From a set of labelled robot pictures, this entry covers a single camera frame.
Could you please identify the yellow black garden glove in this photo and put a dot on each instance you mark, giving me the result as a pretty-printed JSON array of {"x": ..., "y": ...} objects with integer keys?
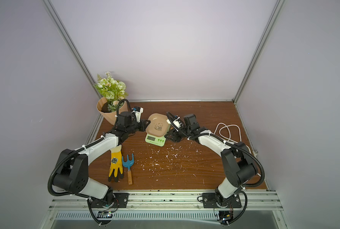
[{"x": 116, "y": 165}]

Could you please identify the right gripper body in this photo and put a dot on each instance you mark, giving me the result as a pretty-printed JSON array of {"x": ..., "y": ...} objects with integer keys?
[{"x": 174, "y": 134}]

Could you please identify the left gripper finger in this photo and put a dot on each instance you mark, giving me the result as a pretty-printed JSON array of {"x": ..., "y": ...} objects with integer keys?
[
  {"x": 142, "y": 129},
  {"x": 145, "y": 123}
]

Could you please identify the green white artificial flowers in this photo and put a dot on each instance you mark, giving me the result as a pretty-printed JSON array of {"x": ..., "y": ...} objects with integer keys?
[{"x": 113, "y": 90}]

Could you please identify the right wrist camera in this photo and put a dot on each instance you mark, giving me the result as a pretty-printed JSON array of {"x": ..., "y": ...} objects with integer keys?
[{"x": 175, "y": 121}]

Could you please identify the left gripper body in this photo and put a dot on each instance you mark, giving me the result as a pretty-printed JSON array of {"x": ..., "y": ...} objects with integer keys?
[{"x": 133, "y": 129}]

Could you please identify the beige flower pot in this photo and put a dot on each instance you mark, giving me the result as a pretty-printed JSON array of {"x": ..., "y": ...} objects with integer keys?
[{"x": 108, "y": 113}]

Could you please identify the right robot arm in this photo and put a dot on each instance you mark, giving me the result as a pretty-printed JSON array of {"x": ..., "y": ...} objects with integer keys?
[{"x": 242, "y": 169}]

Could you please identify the aluminium mounting rail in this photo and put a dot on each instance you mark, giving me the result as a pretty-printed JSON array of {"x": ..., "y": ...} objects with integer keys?
[{"x": 177, "y": 199}]

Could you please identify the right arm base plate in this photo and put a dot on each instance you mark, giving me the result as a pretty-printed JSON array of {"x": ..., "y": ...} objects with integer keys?
[{"x": 213, "y": 200}]

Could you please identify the beige panda bowl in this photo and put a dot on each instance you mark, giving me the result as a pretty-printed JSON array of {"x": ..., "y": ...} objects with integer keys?
[{"x": 158, "y": 126}]

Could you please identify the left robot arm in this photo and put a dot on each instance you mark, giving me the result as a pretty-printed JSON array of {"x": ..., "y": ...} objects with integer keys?
[{"x": 71, "y": 173}]

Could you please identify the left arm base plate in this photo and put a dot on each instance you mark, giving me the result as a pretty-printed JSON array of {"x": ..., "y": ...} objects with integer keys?
[{"x": 115, "y": 200}]

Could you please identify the blue garden fork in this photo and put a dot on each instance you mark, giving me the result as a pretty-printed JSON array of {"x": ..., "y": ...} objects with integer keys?
[{"x": 128, "y": 163}]

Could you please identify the green electronic scale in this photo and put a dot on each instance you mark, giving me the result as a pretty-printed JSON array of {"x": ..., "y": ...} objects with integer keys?
[{"x": 155, "y": 140}]

